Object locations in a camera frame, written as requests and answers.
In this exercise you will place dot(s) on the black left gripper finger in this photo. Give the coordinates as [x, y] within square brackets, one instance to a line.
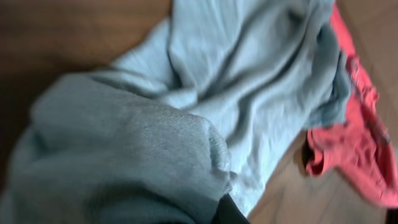
[228, 213]

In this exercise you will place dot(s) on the red t-shirt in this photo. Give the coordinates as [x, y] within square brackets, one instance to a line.
[361, 147]

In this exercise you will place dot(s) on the light blue polo shirt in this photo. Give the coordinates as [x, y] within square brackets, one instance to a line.
[205, 106]

